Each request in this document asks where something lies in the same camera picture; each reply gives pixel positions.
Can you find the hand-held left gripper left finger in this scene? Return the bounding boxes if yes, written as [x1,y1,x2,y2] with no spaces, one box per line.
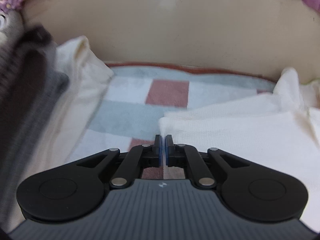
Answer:
[76,134,163,189]

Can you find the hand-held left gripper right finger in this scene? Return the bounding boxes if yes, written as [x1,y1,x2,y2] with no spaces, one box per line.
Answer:
[164,134,250,189]

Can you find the cream monster patch cardigan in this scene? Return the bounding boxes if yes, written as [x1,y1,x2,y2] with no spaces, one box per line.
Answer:
[159,67,320,230]

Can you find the checked printed mat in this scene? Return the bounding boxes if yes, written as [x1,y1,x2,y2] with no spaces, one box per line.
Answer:
[65,62,278,180]

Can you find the cream folded garment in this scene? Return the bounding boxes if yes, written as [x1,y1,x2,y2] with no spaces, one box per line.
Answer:
[54,35,115,165]

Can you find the grey folded garment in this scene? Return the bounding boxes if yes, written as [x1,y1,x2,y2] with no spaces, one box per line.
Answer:
[0,52,70,230]

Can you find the grey bunny plush toy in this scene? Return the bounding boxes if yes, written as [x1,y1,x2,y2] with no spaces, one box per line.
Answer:
[0,10,24,43]

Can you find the beige bed frame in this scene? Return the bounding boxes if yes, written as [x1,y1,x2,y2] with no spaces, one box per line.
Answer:
[22,0,320,84]

